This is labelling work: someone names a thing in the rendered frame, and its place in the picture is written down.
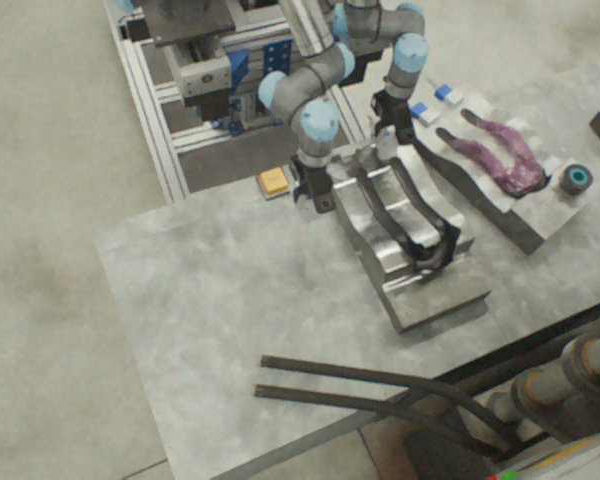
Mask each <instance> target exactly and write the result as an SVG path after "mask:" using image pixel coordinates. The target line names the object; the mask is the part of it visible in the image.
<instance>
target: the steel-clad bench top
mask: <svg viewBox="0 0 600 480"><path fill-rule="evenodd" d="M484 100H486V101H487V102H488V103H489V104H490V105H491V106H493V107H495V108H497V109H499V110H502V111H504V112H507V113H510V114H513V115H516V116H518V117H520V118H521V119H523V120H524V121H525V122H526V123H527V124H528V125H529V126H530V127H531V128H532V130H533V131H534V132H535V133H537V134H538V136H539V137H540V138H541V140H542V141H543V142H544V143H545V145H546V146H547V147H548V148H549V149H550V150H551V151H552V152H553V153H554V154H555V155H556V156H557V157H558V158H559V159H561V160H562V161H563V162H564V161H566V160H567V159H569V158H570V157H573V158H574V159H575V160H576V161H577V162H579V163H580V164H582V165H584V166H585V167H587V168H588V169H589V170H590V172H591V174H592V175H593V176H594V177H595V178H596V179H597V180H598V181H600V139H599V138H598V137H597V135H596V134H595V133H594V131H593V130H592V129H591V127H590V126H589V125H588V123H589V122H590V121H591V120H592V118H593V117H594V116H595V115H596V113H597V112H598V111H599V110H600V60H598V61H595V62H591V63H588V64H585V65H582V66H579V67H576V68H573V69H570V70H567V71H564V72H561V73H558V74H555V75H552V76H549V77H546V78H544V79H541V80H538V81H535V82H532V83H528V85H525V86H522V87H519V88H516V89H513V90H510V91H507V92H504V93H501V94H498V95H495V96H492V97H489V98H486V99H484ZM416 152H417V151H416ZM417 155H418V156H419V159H420V161H421V163H422V164H423V166H424V168H425V170H426V171H427V173H428V175H429V177H430V179H431V180H432V182H433V184H434V186H435V187H436V189H437V191H438V192H439V193H440V195H441V196H442V197H443V198H444V199H445V200H446V201H447V202H448V203H450V204H451V205H452V206H453V207H454V208H455V209H456V210H457V211H458V212H461V213H462V215H463V216H464V217H465V218H466V219H467V221H468V222H469V224H470V225H471V227H472V229H473V231H474V233H475V235H476V239H475V241H474V243H473V245H472V247H471V249H470V251H471V253H472V257H473V259H474V260H475V262H476V264H477V265H478V267H479V269H480V271H481V272H482V274H483V276H484V277H485V279H486V281H487V282H488V284H489V286H490V287H491V289H492V292H491V293H490V294H489V295H488V296H487V297H486V298H485V299H483V300H481V301H478V302H476V303H474V304H471V305H469V306H467V307H464V308H462V309H459V310H456V311H454V312H452V313H449V314H447V315H444V316H442V317H440V318H437V319H435V320H433V321H430V322H428V323H426V324H423V325H421V326H419V327H416V328H414V329H412V330H409V331H407V332H405V333H402V334H400V335H398V333H397V331H396V329H395V327H394V325H393V323H392V321H391V319H390V317H389V315H388V313H387V311H386V309H385V307H384V305H383V303H382V302H381V300H380V298H379V296H378V294H377V292H376V290H375V288H374V286H373V284H372V282H371V280H370V278H369V276H368V274H367V272H366V270H365V268H364V267H362V265H361V263H360V261H359V259H358V257H354V256H353V254H354V252H355V250H354V248H353V246H352V244H351V242H350V240H349V238H348V236H347V234H346V232H345V231H344V229H343V227H342V225H341V223H340V221H339V219H338V217H337V215H336V213H335V211H334V210H333V211H330V212H327V213H325V214H322V217H321V218H320V219H317V220H314V221H311V222H308V223H306V224H304V223H303V221H302V219H301V217H300V215H299V213H298V212H299V210H297V209H296V208H295V206H294V203H293V197H292V194H288V195H285V196H282V197H279V198H276V199H273V200H270V201H268V202H266V200H265V197H264V195H263V193H262V191H261V189H259V187H258V185H257V183H256V180H255V176H253V177H250V178H247V179H244V180H241V181H238V182H235V183H232V184H229V185H226V186H223V187H220V188H217V189H214V190H211V191H208V192H205V193H203V194H200V195H197V196H194V197H191V198H188V199H185V200H182V201H179V202H176V203H173V204H170V205H166V206H163V207H160V208H157V209H154V210H151V211H148V212H145V213H142V214H139V215H136V216H133V217H130V218H127V219H124V220H121V221H118V222H115V223H112V224H109V225H106V226H103V227H100V228H97V229H93V230H91V233H92V236H93V238H94V239H95V242H96V245H97V248H98V251H99V255H100V258H101V260H102V263H103V266H104V269H105V272H106V275H107V278H108V281H109V284H110V287H111V290H112V293H113V296H114V299H115V302H116V305H117V308H118V311H119V314H120V317H121V320H122V323H123V326H124V329H125V332H126V335H127V337H128V340H129V343H130V347H131V350H132V353H133V356H134V359H135V362H136V365H137V368H138V371H139V374H140V377H141V380H142V383H143V386H144V389H145V392H146V395H147V398H148V401H149V404H150V407H151V410H152V412H153V415H154V418H155V421H156V424H157V427H158V430H159V434H160V437H161V440H162V443H163V446H164V449H165V452H166V455H167V458H168V461H169V464H170V467H171V470H172V473H173V476H174V479H175V480H208V479H211V478H213V477H215V476H217V475H219V474H222V473H224V472H226V471H228V470H231V469H233V468H235V467H237V466H239V465H242V464H244V463H246V462H248V461H251V460H253V459H255V458H257V457H259V456H262V455H264V454H266V453H269V452H271V451H274V450H276V449H278V448H280V447H283V446H285V444H287V443H289V442H291V441H294V440H296V439H298V438H300V437H302V436H305V435H307V434H309V433H311V432H314V431H316V430H318V429H320V428H322V427H325V426H327V425H329V424H331V423H334V422H336V421H338V420H340V419H342V418H345V417H347V416H349V415H351V414H353V413H356V412H358V411H360V410H355V409H347V408H340V407H332V406H324V405H317V404H309V403H301V402H294V401H286V400H278V399H271V398H262V397H255V396H250V387H251V384H260V385H269V386H276V387H284V388H292V389H300V390H308V391H316V392H323V393H331V394H339V395H347V396H355V397H364V398H371V399H378V400H386V399H388V398H390V397H392V396H394V395H397V394H399V393H401V392H403V391H405V390H408V389H410V388H404V387H397V386H390V385H383V384H376V383H369V382H361V381H354V380H347V379H340V378H333V377H326V376H319V375H312V374H305V373H298V372H291V371H284V370H277V369H270V368H263V367H256V358H257V356H258V354H266V356H269V355H273V357H280V358H287V359H295V360H302V361H309V362H316V363H324V364H331V365H338V366H345V367H352V368H360V369H368V370H375V371H382V372H389V373H397V374H404V375H411V376H417V377H423V378H427V379H432V378H434V377H437V376H439V375H441V374H443V373H445V372H448V371H450V370H452V369H454V368H456V367H460V366H462V365H464V364H466V363H469V362H471V361H473V360H475V359H477V358H480V357H482V356H484V355H486V354H489V353H491V351H492V352H493V350H495V349H497V348H500V347H502V346H504V345H506V344H508V343H511V342H513V341H515V340H517V339H520V338H522V337H524V336H526V335H528V334H531V333H533V332H535V331H537V330H540V329H542V328H545V327H547V326H549V325H552V324H554V323H556V322H558V321H560V320H563V319H565V318H567V317H569V316H572V315H574V314H576V313H578V312H580V311H583V310H585V309H587V308H589V307H591V306H594V305H596V304H598V303H600V191H599V192H598V193H597V194H596V195H595V196H594V197H593V198H592V199H591V200H590V201H589V202H588V203H587V204H586V205H585V206H584V207H583V208H582V209H581V210H580V211H579V212H577V213H576V214H575V215H574V216H573V217H572V218H571V219H570V220H569V221H568V222H567V223H565V224H564V225H563V226H562V227H561V228H560V229H559V230H558V231H557V232H556V233H555V234H553V235H552V236H551V237H550V238H549V239H548V240H547V241H546V242H545V243H543V244H542V245H540V246H539V247H538V248H537V249H536V250H535V251H534V252H533V253H532V254H531V255H530V257H528V256H527V254H525V253H524V252H523V251H522V250H521V249H520V248H519V247H518V246H517V245H516V244H515V243H514V242H513V241H512V240H511V239H509V238H508V237H507V236H506V235H505V234H504V233H503V232H502V231H501V230H500V229H499V228H498V227H497V226H496V225H495V224H493V223H492V222H491V221H490V220H489V219H488V218H487V217H486V216H485V215H484V214H483V213H482V212H481V211H480V210H479V209H478V208H476V207H475V206H474V205H473V204H472V203H471V202H470V201H469V200H468V199H467V198H466V197H465V196H464V195H463V194H462V193H460V192H458V191H457V190H456V189H455V188H454V187H453V186H452V185H451V184H450V183H449V182H448V181H447V180H446V179H445V178H443V177H442V176H441V175H440V174H439V173H438V172H437V171H436V170H435V169H434V168H433V167H432V166H431V165H430V164H429V163H428V162H426V161H425V160H424V159H423V158H422V157H421V156H420V155H419V153H418V152H417Z"/></svg>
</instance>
